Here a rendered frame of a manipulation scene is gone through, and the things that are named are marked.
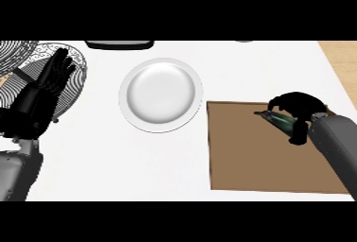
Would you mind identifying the dark green eggplant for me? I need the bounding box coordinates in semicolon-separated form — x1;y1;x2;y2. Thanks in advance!
252;110;298;137

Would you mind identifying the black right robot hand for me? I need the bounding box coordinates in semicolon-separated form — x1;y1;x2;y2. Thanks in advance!
267;91;329;147

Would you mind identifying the white oval plate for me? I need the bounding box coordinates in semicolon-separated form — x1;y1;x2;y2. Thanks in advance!
116;57;205;133

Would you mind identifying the tiered wire basket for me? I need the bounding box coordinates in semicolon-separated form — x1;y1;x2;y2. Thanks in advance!
0;40;90;124

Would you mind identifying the brown flat tray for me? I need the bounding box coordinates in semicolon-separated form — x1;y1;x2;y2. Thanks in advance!
205;100;352;195

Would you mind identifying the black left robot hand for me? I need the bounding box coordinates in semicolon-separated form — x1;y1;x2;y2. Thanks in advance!
0;47;78;141

